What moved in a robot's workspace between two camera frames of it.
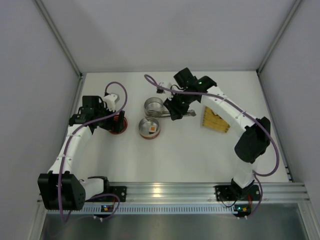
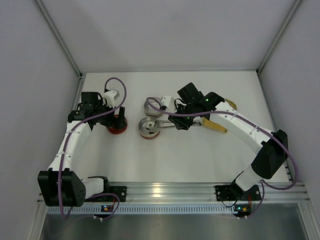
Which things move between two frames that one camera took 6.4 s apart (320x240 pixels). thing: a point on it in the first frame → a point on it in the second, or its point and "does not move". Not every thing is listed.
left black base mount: (121, 191) does not move
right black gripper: (177, 109) → (181, 120)
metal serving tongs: (167, 114) → (161, 124)
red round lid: (116, 118) does not move
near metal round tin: (149, 129) does not move
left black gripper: (120, 121) does not move
